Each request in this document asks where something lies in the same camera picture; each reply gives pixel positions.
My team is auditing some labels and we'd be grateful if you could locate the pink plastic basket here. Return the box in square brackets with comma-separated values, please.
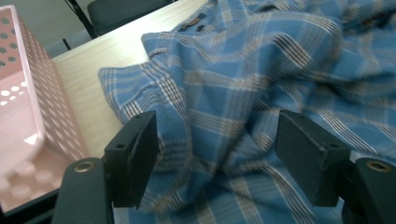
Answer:
[0, 4, 92, 217]

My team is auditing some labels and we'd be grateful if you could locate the blue plaid shirt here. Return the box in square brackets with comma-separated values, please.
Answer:
[97, 0, 396, 224]

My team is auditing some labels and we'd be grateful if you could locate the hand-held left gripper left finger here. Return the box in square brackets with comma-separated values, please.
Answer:
[104, 109, 161, 210]

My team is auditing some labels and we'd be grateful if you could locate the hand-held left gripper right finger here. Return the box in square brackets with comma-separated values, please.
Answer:
[275, 109, 353, 208]

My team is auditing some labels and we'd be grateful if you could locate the black folding chair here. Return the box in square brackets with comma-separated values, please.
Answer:
[63, 0, 176, 41]

